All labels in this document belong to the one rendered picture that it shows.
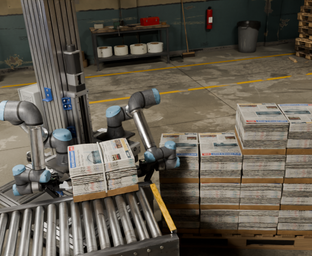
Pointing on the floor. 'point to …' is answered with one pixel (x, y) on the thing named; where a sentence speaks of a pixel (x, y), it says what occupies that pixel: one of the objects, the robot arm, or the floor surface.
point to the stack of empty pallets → (307, 48)
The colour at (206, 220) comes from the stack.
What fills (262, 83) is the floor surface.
